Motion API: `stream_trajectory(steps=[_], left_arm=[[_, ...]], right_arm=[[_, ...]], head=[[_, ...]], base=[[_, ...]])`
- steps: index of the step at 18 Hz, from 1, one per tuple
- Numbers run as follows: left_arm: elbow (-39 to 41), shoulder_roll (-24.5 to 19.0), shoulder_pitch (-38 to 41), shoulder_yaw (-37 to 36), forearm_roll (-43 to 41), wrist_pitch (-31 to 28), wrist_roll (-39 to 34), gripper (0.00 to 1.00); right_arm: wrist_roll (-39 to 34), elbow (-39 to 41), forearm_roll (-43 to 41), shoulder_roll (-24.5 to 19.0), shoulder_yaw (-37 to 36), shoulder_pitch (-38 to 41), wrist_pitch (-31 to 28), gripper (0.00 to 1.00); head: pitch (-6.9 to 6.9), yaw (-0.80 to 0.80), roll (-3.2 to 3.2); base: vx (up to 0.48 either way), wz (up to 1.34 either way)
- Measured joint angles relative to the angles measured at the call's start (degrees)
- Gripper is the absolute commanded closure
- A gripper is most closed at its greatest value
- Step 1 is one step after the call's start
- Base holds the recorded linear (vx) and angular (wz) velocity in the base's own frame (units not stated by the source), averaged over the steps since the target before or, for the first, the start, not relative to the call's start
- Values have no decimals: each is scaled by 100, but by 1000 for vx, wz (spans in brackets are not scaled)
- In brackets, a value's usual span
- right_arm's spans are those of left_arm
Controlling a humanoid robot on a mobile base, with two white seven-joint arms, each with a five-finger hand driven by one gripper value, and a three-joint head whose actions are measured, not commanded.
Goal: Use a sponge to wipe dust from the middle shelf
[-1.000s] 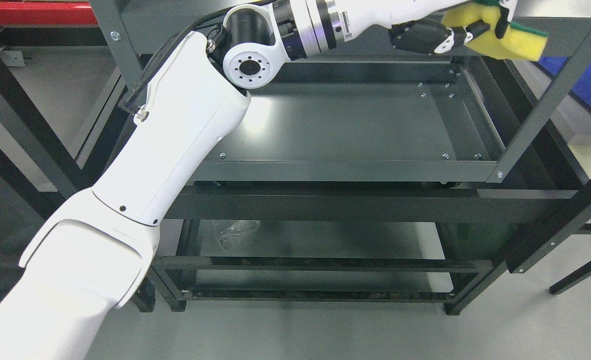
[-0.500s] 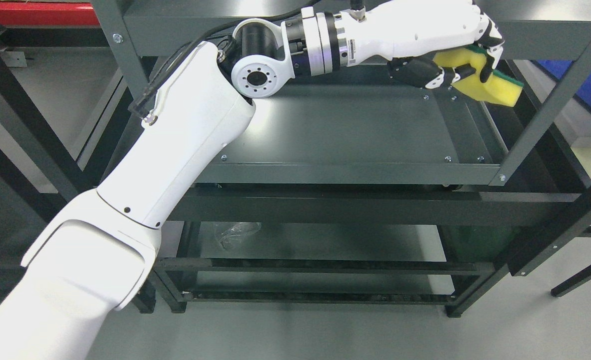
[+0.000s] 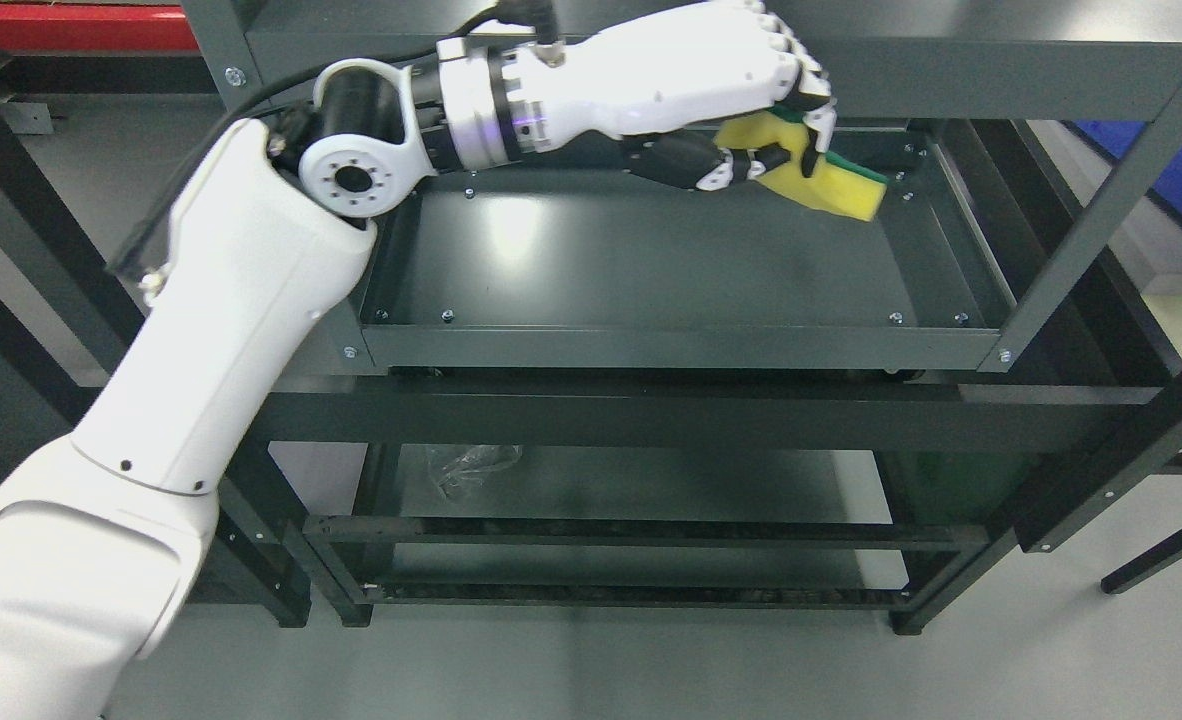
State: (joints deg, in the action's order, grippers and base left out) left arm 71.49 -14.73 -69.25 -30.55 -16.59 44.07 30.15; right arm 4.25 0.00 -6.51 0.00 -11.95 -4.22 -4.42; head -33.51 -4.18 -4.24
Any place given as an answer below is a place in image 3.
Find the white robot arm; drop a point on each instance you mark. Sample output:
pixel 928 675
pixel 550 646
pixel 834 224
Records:
pixel 103 531

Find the yellow green sponge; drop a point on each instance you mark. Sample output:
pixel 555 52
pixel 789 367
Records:
pixel 779 140

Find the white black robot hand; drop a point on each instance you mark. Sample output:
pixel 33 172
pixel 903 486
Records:
pixel 644 81

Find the red bar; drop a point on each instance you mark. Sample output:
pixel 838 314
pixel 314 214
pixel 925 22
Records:
pixel 85 27

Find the clear plastic bag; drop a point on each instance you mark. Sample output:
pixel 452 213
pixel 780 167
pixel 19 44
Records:
pixel 456 471

